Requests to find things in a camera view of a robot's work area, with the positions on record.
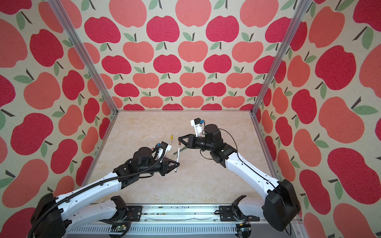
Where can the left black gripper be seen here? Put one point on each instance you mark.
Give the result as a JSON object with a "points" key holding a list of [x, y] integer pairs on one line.
{"points": [[165, 167]]}

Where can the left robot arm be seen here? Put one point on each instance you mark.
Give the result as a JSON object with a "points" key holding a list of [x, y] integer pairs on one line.
{"points": [[57, 215]]}

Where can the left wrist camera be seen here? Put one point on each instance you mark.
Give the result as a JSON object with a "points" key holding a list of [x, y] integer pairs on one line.
{"points": [[161, 149]]}

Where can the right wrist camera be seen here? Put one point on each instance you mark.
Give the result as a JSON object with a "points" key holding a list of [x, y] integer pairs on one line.
{"points": [[197, 125]]}

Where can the right aluminium frame post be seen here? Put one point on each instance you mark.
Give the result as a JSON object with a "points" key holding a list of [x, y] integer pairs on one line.
{"points": [[284, 46]]}

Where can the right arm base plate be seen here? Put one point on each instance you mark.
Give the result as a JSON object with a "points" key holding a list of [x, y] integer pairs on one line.
{"points": [[231, 213]]}

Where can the green pen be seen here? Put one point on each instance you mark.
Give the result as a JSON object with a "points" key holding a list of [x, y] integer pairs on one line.
{"points": [[180, 150]]}

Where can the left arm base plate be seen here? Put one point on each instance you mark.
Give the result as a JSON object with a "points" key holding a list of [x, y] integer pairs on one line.
{"points": [[127, 214]]}

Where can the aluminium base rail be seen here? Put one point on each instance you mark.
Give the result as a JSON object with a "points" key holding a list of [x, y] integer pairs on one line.
{"points": [[188, 221]]}

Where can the aluminium frame post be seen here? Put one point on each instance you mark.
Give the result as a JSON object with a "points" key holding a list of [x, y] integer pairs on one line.
{"points": [[70, 30], [284, 46]]}

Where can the white pen brown end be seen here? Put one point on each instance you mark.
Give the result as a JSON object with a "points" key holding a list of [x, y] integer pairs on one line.
{"points": [[177, 158]]}

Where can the left aluminium frame post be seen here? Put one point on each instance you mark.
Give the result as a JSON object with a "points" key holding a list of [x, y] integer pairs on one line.
{"points": [[70, 30]]}

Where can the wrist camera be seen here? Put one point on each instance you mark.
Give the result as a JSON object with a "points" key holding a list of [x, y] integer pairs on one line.
{"points": [[161, 149], [197, 125]]}

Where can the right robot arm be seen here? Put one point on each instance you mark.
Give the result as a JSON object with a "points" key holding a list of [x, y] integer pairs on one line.
{"points": [[280, 204]]}

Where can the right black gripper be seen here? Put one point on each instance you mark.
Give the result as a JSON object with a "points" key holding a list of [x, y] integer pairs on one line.
{"points": [[191, 138]]}

